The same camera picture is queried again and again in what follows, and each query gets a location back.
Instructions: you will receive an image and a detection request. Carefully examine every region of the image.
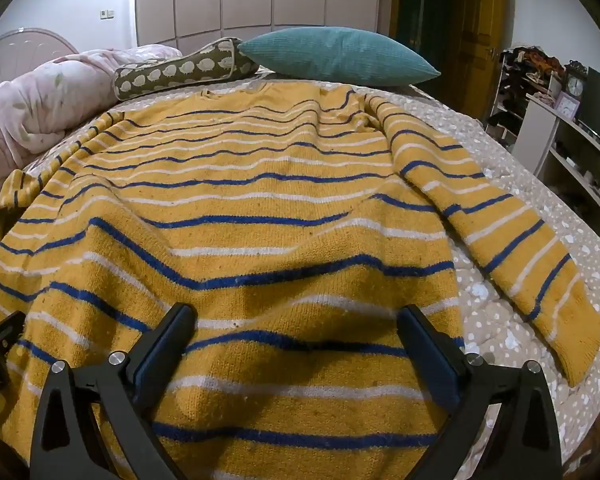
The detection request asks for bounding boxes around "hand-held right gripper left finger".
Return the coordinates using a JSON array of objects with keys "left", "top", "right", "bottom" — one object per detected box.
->
[{"left": 28, "top": 302, "right": 198, "bottom": 480}]

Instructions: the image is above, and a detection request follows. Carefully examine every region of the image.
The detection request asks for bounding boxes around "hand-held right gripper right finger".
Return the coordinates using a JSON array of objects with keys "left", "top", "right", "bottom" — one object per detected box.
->
[{"left": 396, "top": 304, "right": 565, "bottom": 480}]

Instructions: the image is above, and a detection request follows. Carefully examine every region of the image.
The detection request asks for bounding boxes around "yellow striped sweater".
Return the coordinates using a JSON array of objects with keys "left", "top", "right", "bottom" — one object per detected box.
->
[{"left": 0, "top": 82, "right": 600, "bottom": 480}]

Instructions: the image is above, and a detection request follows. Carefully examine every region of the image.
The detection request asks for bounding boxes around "beige spotted bedspread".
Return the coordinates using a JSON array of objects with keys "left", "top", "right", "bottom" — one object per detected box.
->
[{"left": 0, "top": 67, "right": 600, "bottom": 476}]

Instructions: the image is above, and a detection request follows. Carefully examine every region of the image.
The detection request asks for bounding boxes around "white shelf unit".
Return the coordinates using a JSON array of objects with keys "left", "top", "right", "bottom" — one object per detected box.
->
[{"left": 512, "top": 92, "right": 600, "bottom": 241}]

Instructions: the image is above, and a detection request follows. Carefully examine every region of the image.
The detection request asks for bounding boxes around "pink floral duvet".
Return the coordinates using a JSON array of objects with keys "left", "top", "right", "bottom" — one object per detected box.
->
[{"left": 0, "top": 45, "right": 183, "bottom": 206}]

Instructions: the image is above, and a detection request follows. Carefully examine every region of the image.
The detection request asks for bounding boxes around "olive sheep print pillow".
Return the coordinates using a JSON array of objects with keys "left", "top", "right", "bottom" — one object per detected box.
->
[{"left": 112, "top": 37, "right": 260, "bottom": 101}]

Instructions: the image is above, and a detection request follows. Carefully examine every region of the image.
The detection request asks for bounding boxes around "ornate table clock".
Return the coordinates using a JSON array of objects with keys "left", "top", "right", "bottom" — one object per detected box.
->
[{"left": 562, "top": 60, "right": 588, "bottom": 98}]

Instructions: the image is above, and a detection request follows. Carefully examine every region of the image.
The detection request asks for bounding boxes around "pale pink headboard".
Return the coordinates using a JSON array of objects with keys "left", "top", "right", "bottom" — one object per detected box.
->
[{"left": 0, "top": 27, "right": 81, "bottom": 66}]

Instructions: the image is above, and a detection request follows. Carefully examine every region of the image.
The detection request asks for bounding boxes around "teal pillow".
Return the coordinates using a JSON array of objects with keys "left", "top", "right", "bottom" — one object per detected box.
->
[{"left": 237, "top": 27, "right": 442, "bottom": 86}]

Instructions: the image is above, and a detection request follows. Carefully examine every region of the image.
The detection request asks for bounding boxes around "brown wooden door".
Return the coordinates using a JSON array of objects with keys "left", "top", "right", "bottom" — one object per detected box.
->
[{"left": 390, "top": 0, "right": 508, "bottom": 121}]

